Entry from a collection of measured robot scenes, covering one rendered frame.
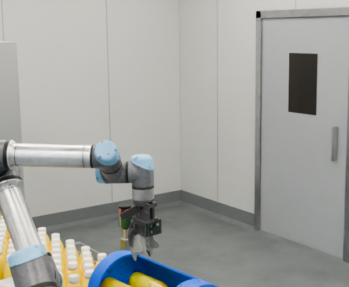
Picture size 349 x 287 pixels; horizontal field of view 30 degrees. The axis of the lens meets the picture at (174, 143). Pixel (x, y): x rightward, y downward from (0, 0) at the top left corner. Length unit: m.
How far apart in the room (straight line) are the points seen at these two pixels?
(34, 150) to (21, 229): 0.26
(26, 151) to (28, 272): 0.40
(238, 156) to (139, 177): 4.84
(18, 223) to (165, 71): 5.54
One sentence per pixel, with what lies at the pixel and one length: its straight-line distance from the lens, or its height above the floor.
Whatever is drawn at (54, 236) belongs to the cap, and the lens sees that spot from 3.18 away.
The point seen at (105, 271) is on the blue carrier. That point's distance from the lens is 2.46.
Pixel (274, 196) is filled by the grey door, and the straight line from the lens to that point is 6.59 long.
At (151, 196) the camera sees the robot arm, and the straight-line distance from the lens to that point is 2.21.
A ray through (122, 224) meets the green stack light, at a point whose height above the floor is 1.18.
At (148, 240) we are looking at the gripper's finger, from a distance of 2.31.
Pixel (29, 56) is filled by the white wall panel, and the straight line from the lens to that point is 6.79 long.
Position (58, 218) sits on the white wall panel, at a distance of 7.14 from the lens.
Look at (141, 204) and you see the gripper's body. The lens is 2.21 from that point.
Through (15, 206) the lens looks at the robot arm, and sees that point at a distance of 2.21.
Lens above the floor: 2.07
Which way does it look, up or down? 10 degrees down
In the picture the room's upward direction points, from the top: 1 degrees counter-clockwise
